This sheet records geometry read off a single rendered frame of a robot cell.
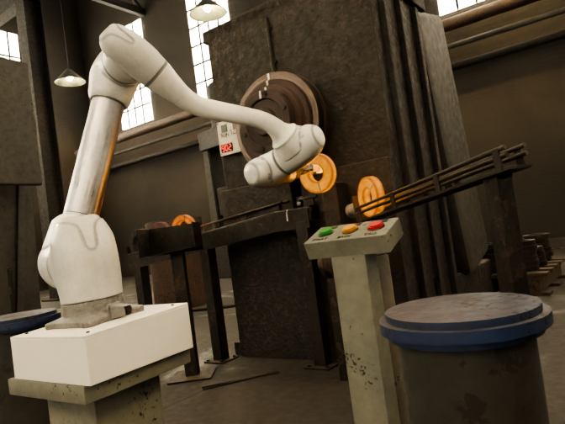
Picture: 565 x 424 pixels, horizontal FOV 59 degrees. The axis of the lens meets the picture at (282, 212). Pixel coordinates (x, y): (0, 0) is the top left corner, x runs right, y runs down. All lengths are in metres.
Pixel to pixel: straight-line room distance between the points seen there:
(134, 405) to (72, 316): 0.27
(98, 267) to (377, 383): 0.76
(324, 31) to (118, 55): 1.17
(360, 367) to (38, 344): 0.79
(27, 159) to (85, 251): 3.27
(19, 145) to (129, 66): 3.06
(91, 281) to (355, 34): 1.59
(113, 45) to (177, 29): 10.56
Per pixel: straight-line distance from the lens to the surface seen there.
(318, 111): 2.23
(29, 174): 4.55
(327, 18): 2.48
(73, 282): 1.34
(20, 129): 4.60
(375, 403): 1.38
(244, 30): 2.75
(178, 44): 12.01
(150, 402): 1.42
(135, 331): 1.27
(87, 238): 1.34
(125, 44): 1.56
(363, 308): 1.32
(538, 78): 8.21
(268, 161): 1.64
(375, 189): 1.86
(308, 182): 1.98
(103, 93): 1.66
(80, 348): 1.21
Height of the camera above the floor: 0.62
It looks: 2 degrees up
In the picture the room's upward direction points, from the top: 8 degrees counter-clockwise
